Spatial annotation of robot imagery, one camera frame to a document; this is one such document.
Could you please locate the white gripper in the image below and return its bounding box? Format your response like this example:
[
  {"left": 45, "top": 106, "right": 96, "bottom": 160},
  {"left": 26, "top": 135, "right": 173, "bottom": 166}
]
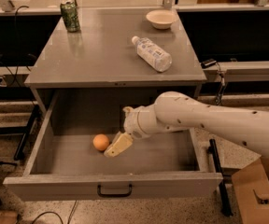
[{"left": 104, "top": 105, "right": 157, "bottom": 158}]

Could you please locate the orange fruit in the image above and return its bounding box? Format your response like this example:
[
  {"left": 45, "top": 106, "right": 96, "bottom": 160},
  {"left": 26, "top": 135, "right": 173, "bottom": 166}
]
[{"left": 92, "top": 133, "right": 110, "bottom": 151}]

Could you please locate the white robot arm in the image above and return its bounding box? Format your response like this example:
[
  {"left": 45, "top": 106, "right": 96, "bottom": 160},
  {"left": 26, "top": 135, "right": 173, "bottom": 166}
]
[{"left": 105, "top": 91, "right": 269, "bottom": 159}]

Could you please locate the open grey top drawer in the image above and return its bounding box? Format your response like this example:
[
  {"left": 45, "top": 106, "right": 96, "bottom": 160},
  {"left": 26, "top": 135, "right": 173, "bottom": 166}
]
[{"left": 4, "top": 89, "right": 222, "bottom": 201}]

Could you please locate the grey cabinet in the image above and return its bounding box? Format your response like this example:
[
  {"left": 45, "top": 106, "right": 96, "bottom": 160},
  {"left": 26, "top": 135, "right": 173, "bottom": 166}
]
[{"left": 25, "top": 8, "right": 206, "bottom": 109}]

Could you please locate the clear plastic water bottle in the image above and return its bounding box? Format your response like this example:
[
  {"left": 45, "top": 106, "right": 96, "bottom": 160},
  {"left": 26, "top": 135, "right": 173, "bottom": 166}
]
[{"left": 132, "top": 36, "right": 172, "bottom": 73}]

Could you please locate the black table leg left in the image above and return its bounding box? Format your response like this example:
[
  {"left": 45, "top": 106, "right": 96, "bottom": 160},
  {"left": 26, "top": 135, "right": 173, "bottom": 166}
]
[{"left": 14, "top": 105, "right": 39, "bottom": 161}]

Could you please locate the small black device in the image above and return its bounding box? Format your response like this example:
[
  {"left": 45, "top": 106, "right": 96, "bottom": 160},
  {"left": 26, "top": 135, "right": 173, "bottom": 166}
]
[{"left": 201, "top": 59, "right": 217, "bottom": 69}]

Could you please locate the white paper bowl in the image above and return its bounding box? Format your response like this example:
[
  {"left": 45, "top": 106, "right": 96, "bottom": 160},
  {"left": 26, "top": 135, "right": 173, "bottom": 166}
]
[{"left": 146, "top": 9, "right": 177, "bottom": 30}]

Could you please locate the green soda can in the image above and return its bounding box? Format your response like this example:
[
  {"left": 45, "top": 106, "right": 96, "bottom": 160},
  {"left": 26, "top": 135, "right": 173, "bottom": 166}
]
[{"left": 60, "top": 0, "right": 80, "bottom": 33}]

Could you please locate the black metal bar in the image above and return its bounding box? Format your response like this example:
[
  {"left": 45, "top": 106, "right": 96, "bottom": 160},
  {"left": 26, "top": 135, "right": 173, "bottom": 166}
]
[{"left": 208, "top": 138, "right": 234, "bottom": 217}]

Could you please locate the cardboard box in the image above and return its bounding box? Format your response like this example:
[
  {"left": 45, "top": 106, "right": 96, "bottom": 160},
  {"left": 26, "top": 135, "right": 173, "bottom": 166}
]
[{"left": 232, "top": 157, "right": 269, "bottom": 224}]

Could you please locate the black drawer handle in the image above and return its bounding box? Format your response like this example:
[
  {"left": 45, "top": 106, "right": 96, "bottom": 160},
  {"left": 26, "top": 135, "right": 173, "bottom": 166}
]
[{"left": 97, "top": 184, "right": 133, "bottom": 198}]

